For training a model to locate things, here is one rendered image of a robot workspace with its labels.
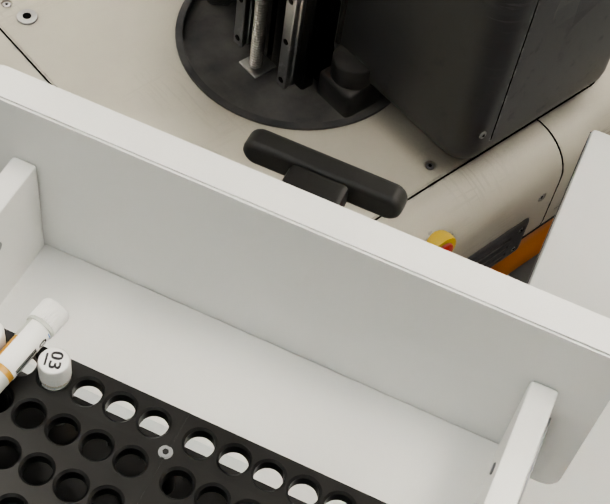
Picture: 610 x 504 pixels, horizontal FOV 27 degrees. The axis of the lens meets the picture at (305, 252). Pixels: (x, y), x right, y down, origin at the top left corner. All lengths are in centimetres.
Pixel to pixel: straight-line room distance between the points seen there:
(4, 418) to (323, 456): 14
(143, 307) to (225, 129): 82
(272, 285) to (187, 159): 7
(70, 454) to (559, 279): 34
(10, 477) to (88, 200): 14
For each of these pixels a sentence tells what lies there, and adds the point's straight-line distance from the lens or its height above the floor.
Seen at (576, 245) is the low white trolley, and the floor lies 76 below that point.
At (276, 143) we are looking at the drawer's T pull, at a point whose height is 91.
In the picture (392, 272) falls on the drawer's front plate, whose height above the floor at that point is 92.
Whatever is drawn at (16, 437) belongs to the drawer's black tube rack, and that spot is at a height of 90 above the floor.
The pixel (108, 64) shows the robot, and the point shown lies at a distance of 145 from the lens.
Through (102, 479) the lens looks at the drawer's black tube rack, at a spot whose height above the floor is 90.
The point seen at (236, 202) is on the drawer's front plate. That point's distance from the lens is 50.
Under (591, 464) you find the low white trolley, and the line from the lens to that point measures 66.
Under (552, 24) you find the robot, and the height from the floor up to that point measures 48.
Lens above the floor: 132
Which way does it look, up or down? 54 degrees down
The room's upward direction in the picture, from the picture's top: 10 degrees clockwise
